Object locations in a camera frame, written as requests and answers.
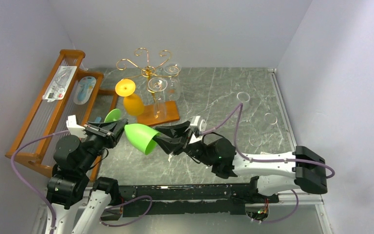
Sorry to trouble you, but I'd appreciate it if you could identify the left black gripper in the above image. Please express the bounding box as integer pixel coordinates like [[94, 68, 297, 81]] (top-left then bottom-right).
[[79, 117, 128, 172]]

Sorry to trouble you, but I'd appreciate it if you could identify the green plastic wine glass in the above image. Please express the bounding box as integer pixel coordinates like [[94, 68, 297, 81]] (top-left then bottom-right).
[[103, 108, 161, 156]]

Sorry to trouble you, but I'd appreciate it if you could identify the orange plastic wine glass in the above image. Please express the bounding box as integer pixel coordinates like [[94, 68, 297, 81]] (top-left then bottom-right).
[[115, 78, 144, 116]]

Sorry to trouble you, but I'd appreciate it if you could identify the clear wine glass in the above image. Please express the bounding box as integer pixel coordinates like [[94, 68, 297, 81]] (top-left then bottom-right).
[[163, 62, 182, 101]]

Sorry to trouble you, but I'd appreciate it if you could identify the clear champagne flute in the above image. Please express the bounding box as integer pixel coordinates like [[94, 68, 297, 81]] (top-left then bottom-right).
[[148, 77, 168, 120]]

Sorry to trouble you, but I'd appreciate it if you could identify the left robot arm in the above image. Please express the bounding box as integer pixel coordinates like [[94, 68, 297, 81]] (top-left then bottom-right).
[[45, 116, 128, 234]]

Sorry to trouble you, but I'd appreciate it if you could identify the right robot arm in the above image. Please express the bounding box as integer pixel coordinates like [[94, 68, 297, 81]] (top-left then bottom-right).
[[152, 121, 328, 202]]

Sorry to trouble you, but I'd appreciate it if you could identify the wooden dish drying rack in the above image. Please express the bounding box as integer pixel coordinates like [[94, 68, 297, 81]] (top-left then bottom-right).
[[5, 49, 118, 177]]

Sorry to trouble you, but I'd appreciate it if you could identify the blue packaged tool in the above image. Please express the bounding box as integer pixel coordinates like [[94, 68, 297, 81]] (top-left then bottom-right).
[[73, 76, 96, 105]]

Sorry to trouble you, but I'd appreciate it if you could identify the white packaged item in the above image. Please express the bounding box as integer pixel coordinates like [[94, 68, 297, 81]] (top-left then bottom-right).
[[42, 66, 77, 102]]

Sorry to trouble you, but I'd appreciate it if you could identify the clear glass far right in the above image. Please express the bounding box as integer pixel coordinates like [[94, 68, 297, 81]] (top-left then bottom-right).
[[236, 92, 250, 111]]

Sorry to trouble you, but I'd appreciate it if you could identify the clear glass right front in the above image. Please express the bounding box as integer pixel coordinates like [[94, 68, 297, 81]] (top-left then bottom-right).
[[248, 134, 264, 147]]

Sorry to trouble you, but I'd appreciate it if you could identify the clear glass right edge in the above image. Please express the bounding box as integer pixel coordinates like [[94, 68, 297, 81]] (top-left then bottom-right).
[[264, 113, 278, 125]]

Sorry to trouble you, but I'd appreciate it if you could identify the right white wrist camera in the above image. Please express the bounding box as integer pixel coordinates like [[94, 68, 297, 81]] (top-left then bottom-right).
[[187, 116, 207, 144]]

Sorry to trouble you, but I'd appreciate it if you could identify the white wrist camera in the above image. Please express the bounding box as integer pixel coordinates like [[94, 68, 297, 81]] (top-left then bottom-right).
[[187, 116, 207, 144], [66, 115, 87, 139]]

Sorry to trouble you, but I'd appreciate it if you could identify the gold wire wine glass rack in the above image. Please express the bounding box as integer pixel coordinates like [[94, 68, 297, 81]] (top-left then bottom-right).
[[116, 47, 180, 126]]

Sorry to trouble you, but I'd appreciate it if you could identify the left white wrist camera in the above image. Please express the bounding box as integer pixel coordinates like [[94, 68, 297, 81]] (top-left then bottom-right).
[[66, 115, 87, 139]]

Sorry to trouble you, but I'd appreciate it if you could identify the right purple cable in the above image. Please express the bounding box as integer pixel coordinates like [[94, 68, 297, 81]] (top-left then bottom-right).
[[200, 102, 336, 179]]

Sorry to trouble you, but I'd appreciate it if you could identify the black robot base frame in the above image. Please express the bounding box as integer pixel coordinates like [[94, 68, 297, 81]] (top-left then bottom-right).
[[101, 183, 279, 221]]

